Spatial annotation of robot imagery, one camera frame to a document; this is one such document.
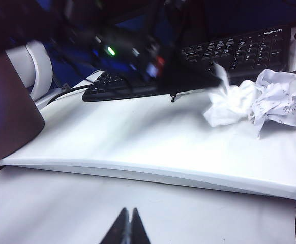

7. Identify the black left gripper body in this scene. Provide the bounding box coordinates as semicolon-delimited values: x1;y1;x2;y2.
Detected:
130;33;171;79

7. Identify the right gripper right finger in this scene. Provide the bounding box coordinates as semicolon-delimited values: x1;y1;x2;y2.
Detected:
131;207;151;244

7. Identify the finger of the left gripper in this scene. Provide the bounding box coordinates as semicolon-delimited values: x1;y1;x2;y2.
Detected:
160;45;222;91

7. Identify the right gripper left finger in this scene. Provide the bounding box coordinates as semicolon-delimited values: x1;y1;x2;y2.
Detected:
99;207;132;244

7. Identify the white tissue ball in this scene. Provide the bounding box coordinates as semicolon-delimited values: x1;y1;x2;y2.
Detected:
203;62;259;127

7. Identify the white handwritten paper ball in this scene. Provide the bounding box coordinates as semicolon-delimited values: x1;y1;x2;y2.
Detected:
249;68;296;139

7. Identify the black Logitech keyboard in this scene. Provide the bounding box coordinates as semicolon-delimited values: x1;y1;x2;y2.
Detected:
81;26;292;103

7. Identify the white raised desk board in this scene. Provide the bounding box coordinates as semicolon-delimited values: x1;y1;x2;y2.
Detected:
0;70;296;201

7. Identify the blue cubicle partition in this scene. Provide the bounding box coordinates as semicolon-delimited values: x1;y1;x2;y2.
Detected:
41;0;296;87

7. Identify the white curved tube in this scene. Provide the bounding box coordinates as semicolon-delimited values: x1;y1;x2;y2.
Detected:
4;40;54;107

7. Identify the black keyboard cable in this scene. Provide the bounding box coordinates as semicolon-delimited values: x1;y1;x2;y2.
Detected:
46;85;93;104

